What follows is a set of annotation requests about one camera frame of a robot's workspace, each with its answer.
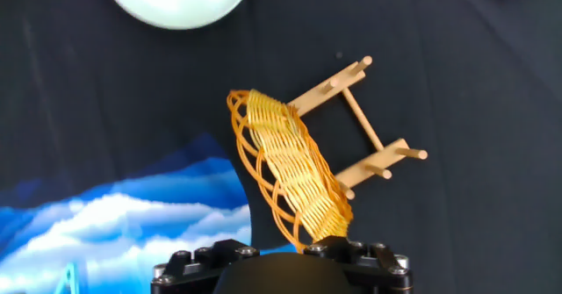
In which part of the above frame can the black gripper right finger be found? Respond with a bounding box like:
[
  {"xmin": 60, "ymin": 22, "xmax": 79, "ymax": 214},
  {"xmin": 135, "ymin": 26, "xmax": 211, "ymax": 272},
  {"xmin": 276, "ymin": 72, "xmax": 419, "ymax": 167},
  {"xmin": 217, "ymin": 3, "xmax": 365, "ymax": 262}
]
[{"xmin": 302, "ymin": 235, "xmax": 414, "ymax": 294}]

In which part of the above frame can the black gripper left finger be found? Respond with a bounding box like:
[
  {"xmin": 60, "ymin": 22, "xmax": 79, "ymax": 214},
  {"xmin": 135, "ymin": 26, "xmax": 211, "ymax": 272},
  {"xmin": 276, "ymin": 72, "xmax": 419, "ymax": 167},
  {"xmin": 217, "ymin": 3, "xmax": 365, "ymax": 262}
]
[{"xmin": 150, "ymin": 238, "xmax": 261, "ymax": 294}]

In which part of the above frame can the woven wicker basket dish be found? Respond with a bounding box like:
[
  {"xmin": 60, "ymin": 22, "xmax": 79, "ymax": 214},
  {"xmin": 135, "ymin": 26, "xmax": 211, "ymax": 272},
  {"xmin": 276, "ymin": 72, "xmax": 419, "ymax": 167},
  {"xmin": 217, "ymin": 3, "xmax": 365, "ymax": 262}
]
[{"xmin": 226, "ymin": 89, "xmax": 355, "ymax": 255}]

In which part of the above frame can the wooden dish rack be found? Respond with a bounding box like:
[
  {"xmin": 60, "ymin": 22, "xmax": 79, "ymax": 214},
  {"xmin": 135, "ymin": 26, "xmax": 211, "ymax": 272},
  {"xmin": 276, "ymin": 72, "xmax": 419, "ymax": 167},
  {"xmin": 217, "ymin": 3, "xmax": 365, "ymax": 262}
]
[{"xmin": 285, "ymin": 55, "xmax": 429, "ymax": 201}]

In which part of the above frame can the teal clothespin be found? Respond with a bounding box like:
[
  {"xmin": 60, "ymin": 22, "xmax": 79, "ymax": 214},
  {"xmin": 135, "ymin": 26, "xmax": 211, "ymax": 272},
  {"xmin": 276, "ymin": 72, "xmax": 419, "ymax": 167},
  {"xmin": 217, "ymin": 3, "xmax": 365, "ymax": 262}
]
[{"xmin": 53, "ymin": 262, "xmax": 89, "ymax": 294}]

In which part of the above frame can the black cloth with blue print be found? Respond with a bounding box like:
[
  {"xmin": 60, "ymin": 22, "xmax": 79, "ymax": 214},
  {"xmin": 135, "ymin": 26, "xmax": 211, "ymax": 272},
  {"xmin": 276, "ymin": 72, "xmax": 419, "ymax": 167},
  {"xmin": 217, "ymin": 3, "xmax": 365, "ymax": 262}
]
[{"xmin": 0, "ymin": 0, "xmax": 562, "ymax": 294}]

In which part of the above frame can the pale green plate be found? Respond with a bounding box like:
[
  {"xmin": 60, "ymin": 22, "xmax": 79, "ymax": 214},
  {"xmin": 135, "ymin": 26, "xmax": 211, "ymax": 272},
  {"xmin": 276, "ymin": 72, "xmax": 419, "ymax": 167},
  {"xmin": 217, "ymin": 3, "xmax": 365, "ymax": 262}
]
[{"xmin": 100, "ymin": 0, "xmax": 256, "ymax": 31}]

